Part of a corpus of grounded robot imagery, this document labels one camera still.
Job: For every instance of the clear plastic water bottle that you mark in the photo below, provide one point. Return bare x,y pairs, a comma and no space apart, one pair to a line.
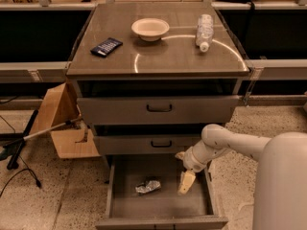
205,32

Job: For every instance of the grey metal drawer cabinet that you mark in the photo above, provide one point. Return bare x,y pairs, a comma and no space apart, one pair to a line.
172,66

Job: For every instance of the black and white grabber stick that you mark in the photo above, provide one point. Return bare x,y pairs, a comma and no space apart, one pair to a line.
20,141

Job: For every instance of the light wooden box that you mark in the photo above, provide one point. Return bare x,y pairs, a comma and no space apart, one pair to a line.
59,116

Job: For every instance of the grey open bottom drawer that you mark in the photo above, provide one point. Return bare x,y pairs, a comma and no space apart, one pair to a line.
163,209

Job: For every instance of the grey middle drawer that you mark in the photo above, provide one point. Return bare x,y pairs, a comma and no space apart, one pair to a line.
144,144

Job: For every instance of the grey top drawer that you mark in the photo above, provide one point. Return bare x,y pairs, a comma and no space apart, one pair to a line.
157,110

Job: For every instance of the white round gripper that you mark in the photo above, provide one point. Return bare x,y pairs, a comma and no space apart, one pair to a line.
192,161

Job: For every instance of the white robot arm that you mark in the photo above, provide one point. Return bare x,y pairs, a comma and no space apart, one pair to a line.
280,196

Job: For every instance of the white paper bowl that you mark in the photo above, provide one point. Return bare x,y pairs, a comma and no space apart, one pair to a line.
150,29

